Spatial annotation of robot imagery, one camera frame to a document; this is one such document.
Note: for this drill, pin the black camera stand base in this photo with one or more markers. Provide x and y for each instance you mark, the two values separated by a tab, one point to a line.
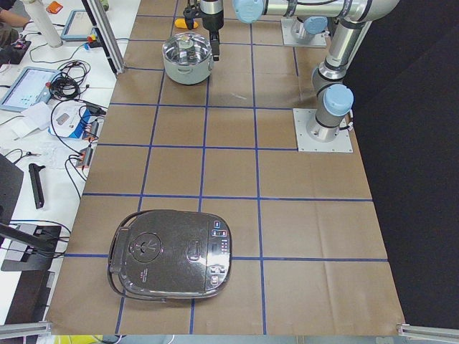
32	247

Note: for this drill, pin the teach pendant tablet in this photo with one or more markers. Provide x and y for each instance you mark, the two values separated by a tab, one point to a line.
78	27
30	88

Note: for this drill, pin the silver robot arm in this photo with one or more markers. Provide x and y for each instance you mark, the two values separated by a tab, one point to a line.
246	11
335	100

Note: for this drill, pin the far teach pendant tablet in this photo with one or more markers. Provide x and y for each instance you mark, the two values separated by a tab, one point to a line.
78	27

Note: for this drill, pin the near teach pendant tablet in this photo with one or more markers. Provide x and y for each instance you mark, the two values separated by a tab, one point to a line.
30	88

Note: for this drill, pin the aluminium frame post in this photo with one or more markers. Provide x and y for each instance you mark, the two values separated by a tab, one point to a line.
105	34

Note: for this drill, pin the white post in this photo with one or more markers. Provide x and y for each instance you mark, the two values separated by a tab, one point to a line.
39	16

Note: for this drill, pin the black bar tool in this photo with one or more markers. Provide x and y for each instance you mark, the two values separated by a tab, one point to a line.
34	170

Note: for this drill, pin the pale green electric pot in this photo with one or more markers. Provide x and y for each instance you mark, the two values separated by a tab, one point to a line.
189	75

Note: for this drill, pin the glass pot lid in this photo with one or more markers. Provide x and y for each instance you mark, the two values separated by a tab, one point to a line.
187	48

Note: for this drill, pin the grey adapter with cables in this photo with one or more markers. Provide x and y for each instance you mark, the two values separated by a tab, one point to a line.
85	157

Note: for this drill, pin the dark rice cooker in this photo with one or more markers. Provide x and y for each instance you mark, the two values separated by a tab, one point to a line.
165	254

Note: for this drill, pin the blue white box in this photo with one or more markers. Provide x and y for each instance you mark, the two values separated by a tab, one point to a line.
69	119

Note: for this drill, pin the orange corn cob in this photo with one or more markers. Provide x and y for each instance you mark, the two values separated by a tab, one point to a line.
181	23

